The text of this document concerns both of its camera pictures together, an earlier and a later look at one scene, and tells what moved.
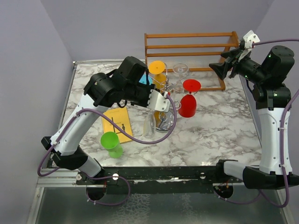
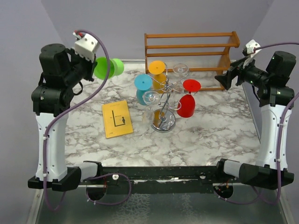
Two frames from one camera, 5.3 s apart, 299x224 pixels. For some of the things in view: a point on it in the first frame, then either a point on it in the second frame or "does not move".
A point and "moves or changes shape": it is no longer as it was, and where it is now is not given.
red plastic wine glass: x=187 y=106 does not move
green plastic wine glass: x=110 y=141 → x=117 y=67
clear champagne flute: x=149 y=124 moves or changes shape
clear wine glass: x=180 y=69 does not move
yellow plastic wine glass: x=157 y=67 does not move
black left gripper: x=148 y=87 → x=74 y=55
